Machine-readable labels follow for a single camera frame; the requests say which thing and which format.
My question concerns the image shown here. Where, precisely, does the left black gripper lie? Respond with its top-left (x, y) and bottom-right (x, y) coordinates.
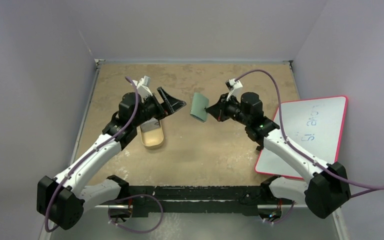
top-left (132, 87), bottom-right (185, 128)

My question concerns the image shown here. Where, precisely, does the green card holder wallet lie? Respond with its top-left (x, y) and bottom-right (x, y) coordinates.
top-left (190, 92), bottom-right (210, 123)

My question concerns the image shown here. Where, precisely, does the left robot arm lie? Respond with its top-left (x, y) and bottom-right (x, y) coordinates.
top-left (36, 87), bottom-right (186, 230)

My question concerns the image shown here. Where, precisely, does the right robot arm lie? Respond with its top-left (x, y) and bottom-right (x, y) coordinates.
top-left (205, 92), bottom-right (351, 219)

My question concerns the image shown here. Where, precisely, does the stack of cards in tray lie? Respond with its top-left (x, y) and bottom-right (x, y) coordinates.
top-left (140, 118), bottom-right (161, 133)

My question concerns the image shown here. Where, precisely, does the beige oval tray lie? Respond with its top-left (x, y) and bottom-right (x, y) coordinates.
top-left (139, 120), bottom-right (165, 150)

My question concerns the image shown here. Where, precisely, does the pink framed whiteboard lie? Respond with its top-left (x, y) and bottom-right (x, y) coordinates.
top-left (273, 95), bottom-right (348, 164)

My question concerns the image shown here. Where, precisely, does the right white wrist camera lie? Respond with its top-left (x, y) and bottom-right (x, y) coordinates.
top-left (225, 78), bottom-right (243, 101)

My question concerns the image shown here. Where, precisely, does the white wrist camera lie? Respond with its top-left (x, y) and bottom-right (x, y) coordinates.
top-left (225, 78), bottom-right (243, 101)
top-left (136, 75), bottom-right (153, 100)

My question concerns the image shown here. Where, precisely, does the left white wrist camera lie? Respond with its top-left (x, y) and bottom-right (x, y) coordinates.
top-left (136, 75), bottom-right (153, 100)

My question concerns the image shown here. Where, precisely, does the black base frame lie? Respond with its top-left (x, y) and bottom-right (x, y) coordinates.
top-left (108, 175), bottom-right (292, 219)

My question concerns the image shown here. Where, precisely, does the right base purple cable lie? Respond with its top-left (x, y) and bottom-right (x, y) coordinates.
top-left (261, 198), bottom-right (296, 226)

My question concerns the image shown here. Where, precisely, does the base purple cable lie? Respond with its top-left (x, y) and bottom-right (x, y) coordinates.
top-left (261, 198), bottom-right (296, 226)
top-left (107, 194), bottom-right (164, 235)

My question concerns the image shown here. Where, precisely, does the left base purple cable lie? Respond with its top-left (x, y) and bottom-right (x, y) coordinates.
top-left (107, 194), bottom-right (164, 235)

